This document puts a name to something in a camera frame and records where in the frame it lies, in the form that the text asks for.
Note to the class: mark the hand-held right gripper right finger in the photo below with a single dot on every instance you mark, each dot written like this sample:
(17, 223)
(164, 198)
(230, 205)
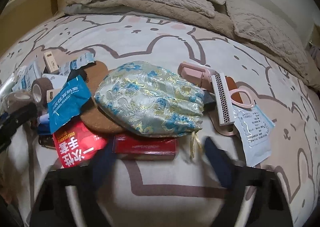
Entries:
(217, 162)

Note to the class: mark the packaged blue face mask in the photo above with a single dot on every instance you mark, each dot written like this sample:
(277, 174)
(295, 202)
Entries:
(255, 139)

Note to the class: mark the blue foil packet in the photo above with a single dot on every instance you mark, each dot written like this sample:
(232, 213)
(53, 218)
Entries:
(66, 103)

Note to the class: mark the dark small box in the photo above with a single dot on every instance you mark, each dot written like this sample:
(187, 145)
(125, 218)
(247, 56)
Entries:
(43, 142)

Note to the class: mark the small black block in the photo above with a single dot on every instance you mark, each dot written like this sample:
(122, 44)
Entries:
(208, 99)

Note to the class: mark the white blue sachet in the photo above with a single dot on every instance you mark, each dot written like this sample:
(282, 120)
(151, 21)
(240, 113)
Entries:
(28, 74)
(77, 63)
(50, 78)

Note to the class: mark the blue gold brocade pouch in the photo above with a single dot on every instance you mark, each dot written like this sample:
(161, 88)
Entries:
(150, 99)

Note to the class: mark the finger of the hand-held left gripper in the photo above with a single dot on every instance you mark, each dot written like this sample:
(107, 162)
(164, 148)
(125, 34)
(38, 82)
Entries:
(22, 111)
(7, 138)

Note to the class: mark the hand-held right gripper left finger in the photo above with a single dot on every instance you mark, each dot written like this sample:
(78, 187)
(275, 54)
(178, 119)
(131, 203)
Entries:
(102, 164)

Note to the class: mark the pink looped plastic tool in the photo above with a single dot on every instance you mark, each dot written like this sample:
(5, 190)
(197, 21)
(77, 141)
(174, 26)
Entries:
(243, 99)

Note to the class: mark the red box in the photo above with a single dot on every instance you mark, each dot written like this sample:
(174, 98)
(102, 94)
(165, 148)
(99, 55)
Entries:
(145, 147)

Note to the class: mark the round cork coaster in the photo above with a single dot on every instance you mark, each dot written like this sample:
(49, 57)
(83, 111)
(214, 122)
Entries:
(97, 118)
(97, 72)

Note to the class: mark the wooden shelf unit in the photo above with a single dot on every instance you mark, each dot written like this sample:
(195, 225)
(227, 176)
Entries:
(32, 7)

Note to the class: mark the white matchbox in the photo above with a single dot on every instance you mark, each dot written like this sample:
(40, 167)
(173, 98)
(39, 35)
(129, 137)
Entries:
(222, 99)

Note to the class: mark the bunny print bedsheet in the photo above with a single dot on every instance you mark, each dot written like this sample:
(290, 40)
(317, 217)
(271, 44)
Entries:
(160, 37)

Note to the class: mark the brown bandage roll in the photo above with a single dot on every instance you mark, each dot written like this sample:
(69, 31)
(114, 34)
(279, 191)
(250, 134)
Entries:
(17, 99)
(38, 89)

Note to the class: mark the beige small box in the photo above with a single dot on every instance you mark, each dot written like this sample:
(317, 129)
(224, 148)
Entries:
(51, 62)

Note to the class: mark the pile of clothes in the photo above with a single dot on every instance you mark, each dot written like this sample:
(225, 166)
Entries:
(314, 51)

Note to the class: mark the red printed packet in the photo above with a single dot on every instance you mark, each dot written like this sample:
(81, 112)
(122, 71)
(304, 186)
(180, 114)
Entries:
(77, 144)

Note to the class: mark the brown fleece blanket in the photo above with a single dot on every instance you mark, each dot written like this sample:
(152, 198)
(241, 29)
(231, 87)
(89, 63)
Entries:
(225, 23)

